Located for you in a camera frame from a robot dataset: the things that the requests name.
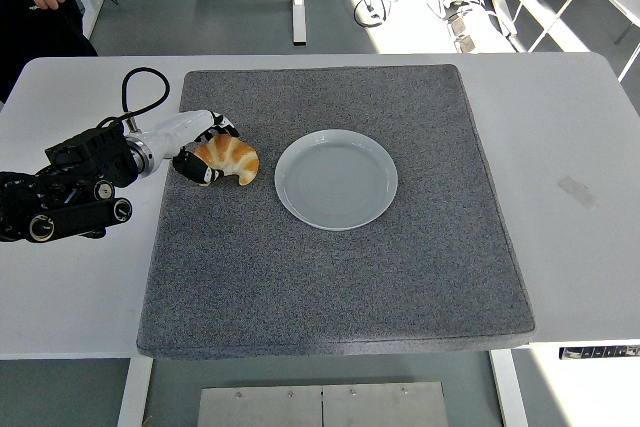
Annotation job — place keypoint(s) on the grey speckled mat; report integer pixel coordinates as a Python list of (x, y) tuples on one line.
[(325, 287)]

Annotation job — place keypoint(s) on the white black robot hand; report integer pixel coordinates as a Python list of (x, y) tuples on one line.
[(175, 129)]

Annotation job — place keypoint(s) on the golden croissant bread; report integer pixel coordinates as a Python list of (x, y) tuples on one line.
[(235, 157)]

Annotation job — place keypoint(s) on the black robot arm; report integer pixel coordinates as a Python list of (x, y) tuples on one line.
[(85, 157)]

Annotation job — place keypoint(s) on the grey metal plate with screws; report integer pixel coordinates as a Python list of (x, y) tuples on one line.
[(385, 404), (260, 407)]

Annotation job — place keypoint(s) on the table height control panel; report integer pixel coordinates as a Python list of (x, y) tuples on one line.
[(600, 352)]

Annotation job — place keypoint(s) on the person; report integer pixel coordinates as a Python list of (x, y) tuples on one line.
[(30, 37)]

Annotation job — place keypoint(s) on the clear tape strip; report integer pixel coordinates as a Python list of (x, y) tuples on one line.
[(577, 193)]

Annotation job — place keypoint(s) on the round pale grey plate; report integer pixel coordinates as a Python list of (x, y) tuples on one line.
[(336, 180)]

